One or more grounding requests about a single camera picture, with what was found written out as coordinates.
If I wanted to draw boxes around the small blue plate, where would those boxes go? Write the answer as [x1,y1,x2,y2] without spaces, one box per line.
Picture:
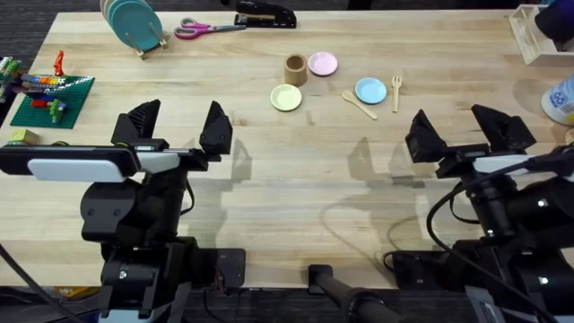
[354,77,387,105]

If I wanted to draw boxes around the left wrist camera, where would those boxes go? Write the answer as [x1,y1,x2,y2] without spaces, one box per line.
[135,151,181,174]

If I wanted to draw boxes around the white bottle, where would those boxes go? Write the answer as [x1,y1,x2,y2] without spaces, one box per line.
[539,74,574,127]

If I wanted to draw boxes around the green board with toy blocks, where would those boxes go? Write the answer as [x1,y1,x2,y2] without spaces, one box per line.
[9,49,96,130]

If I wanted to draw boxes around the black stand pole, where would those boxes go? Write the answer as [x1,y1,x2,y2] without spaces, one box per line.
[307,264,404,323]

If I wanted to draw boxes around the wooden peg plate rack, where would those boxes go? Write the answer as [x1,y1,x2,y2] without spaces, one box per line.
[125,22,170,61]

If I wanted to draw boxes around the small pink plate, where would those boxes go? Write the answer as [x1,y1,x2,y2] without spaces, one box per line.
[307,51,339,77]

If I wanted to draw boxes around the small wooden block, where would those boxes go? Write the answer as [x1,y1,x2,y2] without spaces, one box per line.
[7,128,41,147]

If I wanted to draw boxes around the wooden spoon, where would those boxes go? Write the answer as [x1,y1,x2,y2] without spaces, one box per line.
[341,90,378,121]

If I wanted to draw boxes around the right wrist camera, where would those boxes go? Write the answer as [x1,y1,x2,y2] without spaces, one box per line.
[472,153,533,175]

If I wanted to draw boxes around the small yellow-green plate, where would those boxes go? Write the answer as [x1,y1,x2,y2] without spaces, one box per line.
[269,83,303,112]

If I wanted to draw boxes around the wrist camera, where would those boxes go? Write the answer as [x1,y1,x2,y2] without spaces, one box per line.
[472,153,533,175]
[135,151,181,174]

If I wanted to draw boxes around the clear filled box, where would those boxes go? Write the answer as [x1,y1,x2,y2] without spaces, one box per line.
[508,0,574,68]

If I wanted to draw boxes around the wooden fork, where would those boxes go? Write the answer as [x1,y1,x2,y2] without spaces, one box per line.
[390,74,404,113]

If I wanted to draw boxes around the large teal plate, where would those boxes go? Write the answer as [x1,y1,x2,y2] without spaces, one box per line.
[110,2,163,51]
[105,0,149,29]

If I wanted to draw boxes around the heap of toy blocks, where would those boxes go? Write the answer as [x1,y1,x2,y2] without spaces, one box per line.
[0,56,22,104]

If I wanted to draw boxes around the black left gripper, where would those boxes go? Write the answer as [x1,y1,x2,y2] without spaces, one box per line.
[80,99,234,245]

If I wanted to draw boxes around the brown cylindrical container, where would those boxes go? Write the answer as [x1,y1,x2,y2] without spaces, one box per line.
[283,53,309,88]

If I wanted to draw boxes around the pink handled scissors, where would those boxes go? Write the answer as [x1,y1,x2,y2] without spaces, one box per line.
[173,16,248,40]

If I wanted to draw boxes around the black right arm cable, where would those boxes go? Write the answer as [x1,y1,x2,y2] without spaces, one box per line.
[424,159,560,323]

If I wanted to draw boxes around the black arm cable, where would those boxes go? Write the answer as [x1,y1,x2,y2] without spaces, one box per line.
[424,159,560,323]
[0,242,75,323]

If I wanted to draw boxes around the black stapler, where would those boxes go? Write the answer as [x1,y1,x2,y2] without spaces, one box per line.
[233,0,298,30]

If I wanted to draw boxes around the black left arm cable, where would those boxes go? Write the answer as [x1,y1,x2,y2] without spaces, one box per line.
[0,242,75,323]

